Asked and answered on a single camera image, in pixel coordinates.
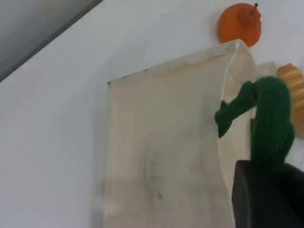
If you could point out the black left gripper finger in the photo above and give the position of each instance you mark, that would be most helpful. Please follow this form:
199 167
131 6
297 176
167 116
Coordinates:
256 199
295 202

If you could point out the ridged golden bread loaf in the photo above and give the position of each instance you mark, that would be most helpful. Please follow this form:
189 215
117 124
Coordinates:
298 95

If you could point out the orange pear-shaped fruit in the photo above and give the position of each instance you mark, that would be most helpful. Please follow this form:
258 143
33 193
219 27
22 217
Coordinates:
235 23

